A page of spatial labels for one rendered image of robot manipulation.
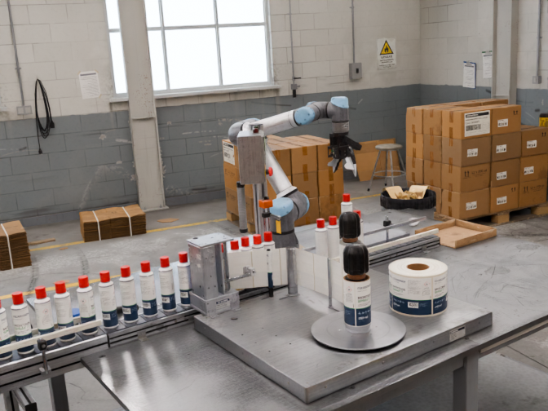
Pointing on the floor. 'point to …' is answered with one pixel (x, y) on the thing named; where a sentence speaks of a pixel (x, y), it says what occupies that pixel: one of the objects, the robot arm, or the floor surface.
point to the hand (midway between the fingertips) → (345, 174)
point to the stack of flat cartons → (14, 246)
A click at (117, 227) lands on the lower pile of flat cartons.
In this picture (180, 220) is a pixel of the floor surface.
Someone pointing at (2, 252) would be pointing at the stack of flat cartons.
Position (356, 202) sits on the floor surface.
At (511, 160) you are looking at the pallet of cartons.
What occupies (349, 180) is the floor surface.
